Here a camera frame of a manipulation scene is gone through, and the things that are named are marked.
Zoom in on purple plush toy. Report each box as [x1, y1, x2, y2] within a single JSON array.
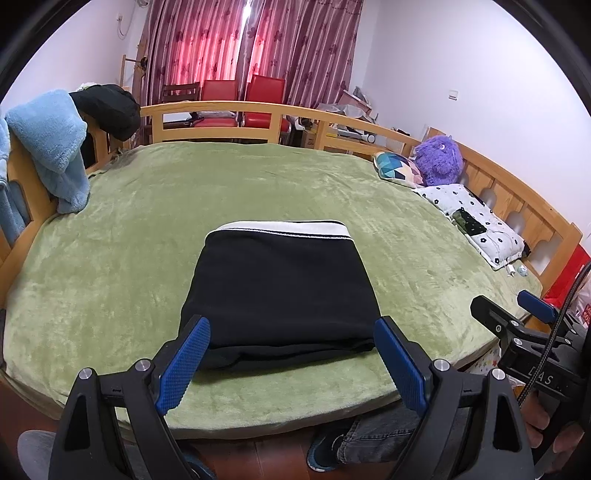
[[412, 134, 464, 186]]

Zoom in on geometric patterned pillow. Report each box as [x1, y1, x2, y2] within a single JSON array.
[[373, 151, 426, 188]]

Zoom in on light blue fleece garment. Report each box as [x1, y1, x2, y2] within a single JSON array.
[[0, 89, 92, 245]]

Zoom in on white charging cable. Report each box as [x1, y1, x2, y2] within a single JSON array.
[[485, 222, 529, 278]]

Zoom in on person's dark blue shoe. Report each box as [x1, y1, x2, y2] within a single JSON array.
[[182, 455, 219, 480], [307, 429, 352, 472]]

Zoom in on black garment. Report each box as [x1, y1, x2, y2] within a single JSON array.
[[69, 84, 141, 141]]

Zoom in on grey cloth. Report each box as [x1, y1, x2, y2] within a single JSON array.
[[17, 429, 62, 480]]

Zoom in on star patterned cloth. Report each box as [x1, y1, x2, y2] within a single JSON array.
[[466, 346, 503, 376]]

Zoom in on person's leg in jeans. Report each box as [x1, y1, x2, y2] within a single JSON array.
[[335, 401, 426, 464]]

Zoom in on dark smartphone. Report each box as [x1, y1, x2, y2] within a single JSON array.
[[452, 208, 488, 236]]

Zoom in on red bag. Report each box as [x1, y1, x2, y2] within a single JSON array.
[[544, 244, 591, 309]]

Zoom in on red floral curtain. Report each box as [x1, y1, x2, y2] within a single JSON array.
[[139, 0, 365, 121]]

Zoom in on black braided cable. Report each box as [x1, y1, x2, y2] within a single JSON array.
[[517, 258, 591, 409]]

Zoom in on wooden bed frame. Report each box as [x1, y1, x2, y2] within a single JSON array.
[[0, 99, 583, 416]]

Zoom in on dark wooden chair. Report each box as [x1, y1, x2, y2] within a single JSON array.
[[161, 82, 201, 125]]

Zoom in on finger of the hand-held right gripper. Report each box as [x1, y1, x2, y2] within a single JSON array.
[[470, 295, 527, 340], [517, 290, 561, 325]]

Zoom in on red chair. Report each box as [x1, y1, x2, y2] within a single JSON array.
[[196, 80, 240, 131], [242, 75, 287, 144]]

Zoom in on wooden coat rack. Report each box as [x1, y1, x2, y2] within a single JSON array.
[[121, 39, 151, 103]]

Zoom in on green fleece blanket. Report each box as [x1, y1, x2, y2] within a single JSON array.
[[2, 141, 543, 439]]

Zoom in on black pants with white stripe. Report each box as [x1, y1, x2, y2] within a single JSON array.
[[179, 220, 380, 373]]

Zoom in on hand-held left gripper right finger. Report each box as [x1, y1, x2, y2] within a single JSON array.
[[373, 316, 536, 480]]

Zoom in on white floral pillow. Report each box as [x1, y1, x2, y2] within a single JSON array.
[[416, 184, 527, 271]]

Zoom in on person's right hand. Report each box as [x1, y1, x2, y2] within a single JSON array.
[[524, 392, 591, 457]]

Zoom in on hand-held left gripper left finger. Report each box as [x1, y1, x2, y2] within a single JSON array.
[[48, 315, 212, 480]]

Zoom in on cardboard box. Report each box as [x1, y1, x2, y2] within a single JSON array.
[[336, 89, 374, 117]]

